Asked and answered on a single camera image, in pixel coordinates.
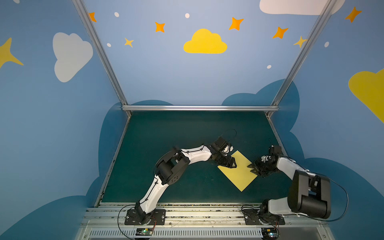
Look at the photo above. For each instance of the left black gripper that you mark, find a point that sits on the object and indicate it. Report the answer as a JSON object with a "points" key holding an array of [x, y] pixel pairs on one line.
{"points": [[225, 160]]}

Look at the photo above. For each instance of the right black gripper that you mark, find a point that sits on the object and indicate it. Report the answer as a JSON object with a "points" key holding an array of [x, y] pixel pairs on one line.
{"points": [[261, 167]]}

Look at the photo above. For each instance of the yellow square paper sheet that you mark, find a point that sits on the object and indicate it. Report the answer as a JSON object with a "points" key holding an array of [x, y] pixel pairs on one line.
{"points": [[241, 176]]}

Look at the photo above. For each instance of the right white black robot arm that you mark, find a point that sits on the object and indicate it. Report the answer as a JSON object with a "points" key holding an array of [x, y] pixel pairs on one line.
{"points": [[309, 193]]}

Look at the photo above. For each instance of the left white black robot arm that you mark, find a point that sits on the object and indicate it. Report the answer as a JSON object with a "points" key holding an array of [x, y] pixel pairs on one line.
{"points": [[171, 166]]}

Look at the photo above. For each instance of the right green circuit board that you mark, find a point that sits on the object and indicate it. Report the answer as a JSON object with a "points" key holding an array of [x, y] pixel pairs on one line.
{"points": [[269, 234]]}

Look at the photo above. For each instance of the green circuit board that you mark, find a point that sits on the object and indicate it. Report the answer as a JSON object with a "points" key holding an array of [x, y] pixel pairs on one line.
{"points": [[144, 232], [269, 234]]}

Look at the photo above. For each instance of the left green circuit board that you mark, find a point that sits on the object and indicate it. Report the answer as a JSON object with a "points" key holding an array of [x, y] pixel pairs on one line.
{"points": [[144, 232]]}

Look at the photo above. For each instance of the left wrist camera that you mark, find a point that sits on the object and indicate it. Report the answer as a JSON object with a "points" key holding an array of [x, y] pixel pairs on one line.
{"points": [[221, 145]]}

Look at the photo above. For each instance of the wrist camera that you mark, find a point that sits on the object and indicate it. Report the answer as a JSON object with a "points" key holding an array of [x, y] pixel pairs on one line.
{"points": [[275, 152], [221, 145]]}

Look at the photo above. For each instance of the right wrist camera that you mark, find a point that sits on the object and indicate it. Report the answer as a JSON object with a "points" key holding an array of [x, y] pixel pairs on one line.
{"points": [[275, 152]]}

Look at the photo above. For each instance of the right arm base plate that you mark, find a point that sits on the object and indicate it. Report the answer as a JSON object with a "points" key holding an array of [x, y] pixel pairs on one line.
{"points": [[255, 217]]}

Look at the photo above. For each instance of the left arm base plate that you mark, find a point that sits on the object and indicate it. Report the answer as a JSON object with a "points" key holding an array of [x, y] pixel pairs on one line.
{"points": [[133, 218]]}

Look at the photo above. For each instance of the rear aluminium frame crossbar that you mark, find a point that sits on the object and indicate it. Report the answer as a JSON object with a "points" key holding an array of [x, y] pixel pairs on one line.
{"points": [[200, 108]]}

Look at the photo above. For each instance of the front aluminium rail bed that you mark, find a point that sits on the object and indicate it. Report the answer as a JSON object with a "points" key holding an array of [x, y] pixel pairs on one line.
{"points": [[194, 215]]}

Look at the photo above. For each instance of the white slotted cable duct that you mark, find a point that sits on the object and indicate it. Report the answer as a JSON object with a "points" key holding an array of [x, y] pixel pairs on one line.
{"points": [[178, 233]]}

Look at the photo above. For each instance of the right aluminium frame post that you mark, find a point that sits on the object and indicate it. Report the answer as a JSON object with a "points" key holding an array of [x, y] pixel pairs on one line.
{"points": [[305, 50]]}

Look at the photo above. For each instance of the aluminium frame post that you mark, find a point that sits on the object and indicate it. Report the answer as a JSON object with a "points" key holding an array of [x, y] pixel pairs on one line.
{"points": [[305, 50], [89, 26]]}

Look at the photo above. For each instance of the left aluminium frame post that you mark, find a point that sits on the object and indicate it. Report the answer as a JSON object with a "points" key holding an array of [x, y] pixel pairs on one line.
{"points": [[89, 26]]}

